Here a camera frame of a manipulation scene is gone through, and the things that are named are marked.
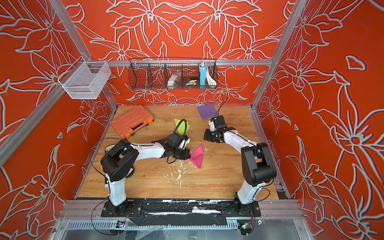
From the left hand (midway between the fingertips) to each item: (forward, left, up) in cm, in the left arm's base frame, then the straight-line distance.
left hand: (192, 156), depth 91 cm
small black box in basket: (+31, +3, +34) cm, 46 cm away
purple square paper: (+41, -10, -1) cm, 42 cm away
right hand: (+10, -5, +7) cm, 14 cm away
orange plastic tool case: (+21, +44, +5) cm, 49 cm away
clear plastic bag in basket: (+36, +13, +31) cm, 50 cm away
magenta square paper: (-1, -3, +1) cm, 3 cm away
